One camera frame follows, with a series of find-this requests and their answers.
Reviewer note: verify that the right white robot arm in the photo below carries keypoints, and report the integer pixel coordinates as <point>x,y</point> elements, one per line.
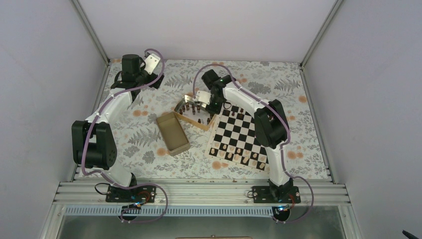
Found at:
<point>271,127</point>

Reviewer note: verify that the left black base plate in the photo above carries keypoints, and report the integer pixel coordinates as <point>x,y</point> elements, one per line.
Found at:
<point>144,194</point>

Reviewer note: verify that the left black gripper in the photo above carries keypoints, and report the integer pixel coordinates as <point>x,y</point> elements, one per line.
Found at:
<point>157,84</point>

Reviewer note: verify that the floral patterned table mat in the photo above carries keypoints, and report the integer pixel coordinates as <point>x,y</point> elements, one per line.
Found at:
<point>142,151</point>

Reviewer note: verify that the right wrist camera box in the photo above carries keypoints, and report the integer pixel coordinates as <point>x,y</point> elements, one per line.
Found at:
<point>202,98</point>

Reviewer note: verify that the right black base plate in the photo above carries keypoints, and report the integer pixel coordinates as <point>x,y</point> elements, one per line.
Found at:
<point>266,195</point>

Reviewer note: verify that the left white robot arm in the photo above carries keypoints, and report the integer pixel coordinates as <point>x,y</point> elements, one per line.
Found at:
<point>94,146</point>

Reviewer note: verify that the empty gold tin lid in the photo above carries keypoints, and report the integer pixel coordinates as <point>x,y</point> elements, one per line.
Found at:
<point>173,134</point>

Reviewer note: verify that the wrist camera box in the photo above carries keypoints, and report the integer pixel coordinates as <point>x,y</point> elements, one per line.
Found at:
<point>151,62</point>
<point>202,98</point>

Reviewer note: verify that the aluminium rail frame front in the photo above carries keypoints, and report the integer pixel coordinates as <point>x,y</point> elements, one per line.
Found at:
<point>224,192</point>

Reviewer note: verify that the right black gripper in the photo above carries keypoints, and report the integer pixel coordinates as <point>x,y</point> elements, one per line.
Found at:
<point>215,110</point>

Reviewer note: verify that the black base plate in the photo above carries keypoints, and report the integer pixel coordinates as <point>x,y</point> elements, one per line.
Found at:
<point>266,195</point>
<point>144,194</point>

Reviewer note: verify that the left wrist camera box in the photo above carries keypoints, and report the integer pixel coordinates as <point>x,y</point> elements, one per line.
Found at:
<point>151,62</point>

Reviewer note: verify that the wooden chessboard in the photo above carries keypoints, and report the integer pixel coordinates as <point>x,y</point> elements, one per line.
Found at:
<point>233,142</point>

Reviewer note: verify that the gold tin with dark pieces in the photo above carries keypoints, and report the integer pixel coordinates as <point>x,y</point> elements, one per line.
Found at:
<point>194,113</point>

